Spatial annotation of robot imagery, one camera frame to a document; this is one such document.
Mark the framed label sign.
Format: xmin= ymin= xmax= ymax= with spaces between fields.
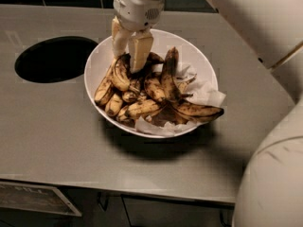
xmin=0 ymin=181 xmax=82 ymax=217

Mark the dark round counter hole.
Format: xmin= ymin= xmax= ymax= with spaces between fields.
xmin=14 ymin=36 xmax=98 ymax=83

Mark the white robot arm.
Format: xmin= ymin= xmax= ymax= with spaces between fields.
xmin=114 ymin=0 xmax=303 ymax=227

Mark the spotted banana right front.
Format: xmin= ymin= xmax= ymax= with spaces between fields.
xmin=170 ymin=100 xmax=224 ymax=123

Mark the small banana under centre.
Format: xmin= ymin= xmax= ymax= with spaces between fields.
xmin=122 ymin=77 xmax=148 ymax=103

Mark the curved dark spotted banana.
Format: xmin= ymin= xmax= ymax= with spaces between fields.
xmin=112 ymin=52 xmax=164 ymax=92

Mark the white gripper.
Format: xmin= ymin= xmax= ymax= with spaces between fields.
xmin=112 ymin=0 xmax=164 ymax=74

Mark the white paper napkin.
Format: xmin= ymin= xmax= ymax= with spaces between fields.
xmin=134 ymin=62 xmax=225 ymax=138

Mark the spotted banana front centre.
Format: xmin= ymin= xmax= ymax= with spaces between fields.
xmin=116 ymin=99 xmax=162 ymax=122

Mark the black cabinet handle left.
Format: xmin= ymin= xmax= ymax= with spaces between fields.
xmin=97 ymin=192 xmax=109 ymax=212

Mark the spotted banana middle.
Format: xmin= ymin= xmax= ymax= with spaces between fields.
xmin=144 ymin=74 xmax=166 ymax=103

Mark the upright dark banana centre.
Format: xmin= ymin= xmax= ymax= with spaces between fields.
xmin=160 ymin=47 xmax=190 ymax=102

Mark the white oval bowl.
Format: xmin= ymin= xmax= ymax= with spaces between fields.
xmin=84 ymin=29 xmax=214 ymax=138

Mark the small banana front left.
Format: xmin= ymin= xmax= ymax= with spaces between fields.
xmin=105 ymin=93 xmax=123 ymax=117

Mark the long spotted banana left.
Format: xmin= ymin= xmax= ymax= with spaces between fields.
xmin=94 ymin=59 xmax=116 ymax=106

